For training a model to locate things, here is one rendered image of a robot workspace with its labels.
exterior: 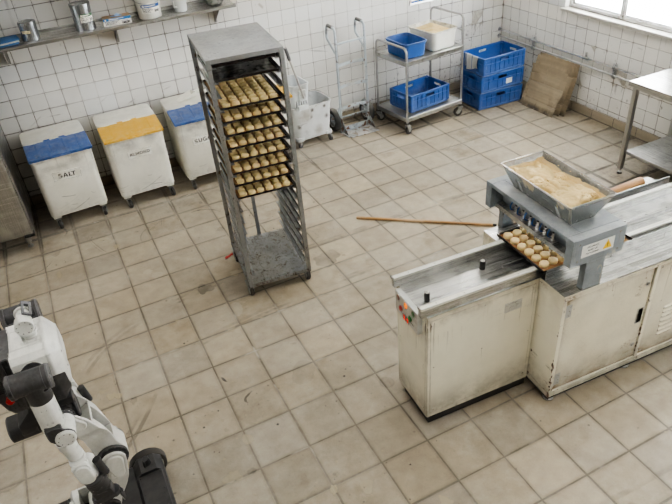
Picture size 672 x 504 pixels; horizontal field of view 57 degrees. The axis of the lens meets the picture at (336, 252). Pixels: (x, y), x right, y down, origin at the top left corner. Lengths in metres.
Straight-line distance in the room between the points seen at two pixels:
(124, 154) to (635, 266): 4.34
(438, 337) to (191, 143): 3.60
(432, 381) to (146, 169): 3.67
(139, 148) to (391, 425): 3.55
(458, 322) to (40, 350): 1.96
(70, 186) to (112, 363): 2.09
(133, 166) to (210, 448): 3.11
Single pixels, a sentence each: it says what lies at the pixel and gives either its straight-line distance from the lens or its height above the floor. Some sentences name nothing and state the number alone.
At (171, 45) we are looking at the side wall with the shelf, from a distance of 6.55.
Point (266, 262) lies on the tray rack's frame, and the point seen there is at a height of 0.15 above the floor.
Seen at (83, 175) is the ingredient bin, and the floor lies 0.46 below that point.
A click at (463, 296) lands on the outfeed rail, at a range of 3.24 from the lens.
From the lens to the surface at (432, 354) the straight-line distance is 3.37.
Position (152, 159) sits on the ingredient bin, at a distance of 6.13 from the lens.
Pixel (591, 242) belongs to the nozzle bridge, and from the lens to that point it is 3.28.
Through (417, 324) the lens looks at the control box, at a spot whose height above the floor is 0.77.
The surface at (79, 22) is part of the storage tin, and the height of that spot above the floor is 1.64.
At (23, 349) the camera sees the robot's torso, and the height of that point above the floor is 1.37.
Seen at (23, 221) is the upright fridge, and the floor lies 0.31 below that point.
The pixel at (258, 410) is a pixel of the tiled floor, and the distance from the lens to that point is 3.97.
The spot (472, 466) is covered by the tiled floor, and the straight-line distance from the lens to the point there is 3.65.
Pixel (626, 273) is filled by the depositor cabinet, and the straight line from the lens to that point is 3.64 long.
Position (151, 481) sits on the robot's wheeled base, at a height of 0.19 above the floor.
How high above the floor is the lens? 2.94
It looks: 35 degrees down
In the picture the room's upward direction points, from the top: 5 degrees counter-clockwise
